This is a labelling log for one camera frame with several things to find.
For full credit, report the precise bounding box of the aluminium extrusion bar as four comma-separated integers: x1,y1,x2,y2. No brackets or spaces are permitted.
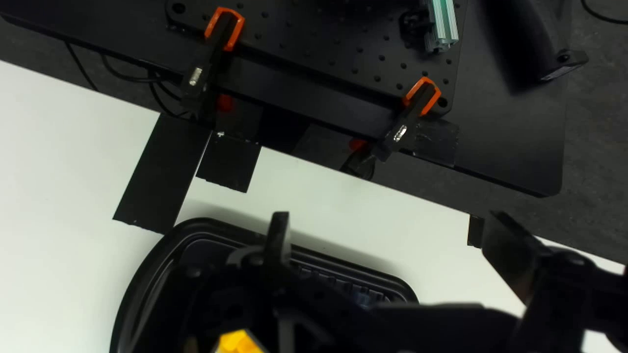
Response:
423,0,459,54

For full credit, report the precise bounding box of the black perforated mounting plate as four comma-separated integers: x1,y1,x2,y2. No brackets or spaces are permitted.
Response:
162,0,467,143

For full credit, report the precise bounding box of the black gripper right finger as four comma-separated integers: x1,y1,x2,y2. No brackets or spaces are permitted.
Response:
482,209,628,353

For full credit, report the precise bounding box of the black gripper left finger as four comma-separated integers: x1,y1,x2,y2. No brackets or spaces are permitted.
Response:
129,209,341,353

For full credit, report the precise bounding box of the orange black clamp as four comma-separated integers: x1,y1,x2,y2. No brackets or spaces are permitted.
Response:
184,5,247,123
370,74,443,162

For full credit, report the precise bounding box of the black oval tray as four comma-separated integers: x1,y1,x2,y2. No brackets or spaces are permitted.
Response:
107,215,420,353

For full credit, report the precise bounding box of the yellow round object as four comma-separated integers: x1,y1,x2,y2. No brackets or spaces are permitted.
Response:
213,329,261,353

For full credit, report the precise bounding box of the black base platform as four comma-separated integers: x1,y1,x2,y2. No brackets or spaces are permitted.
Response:
0,0,569,197

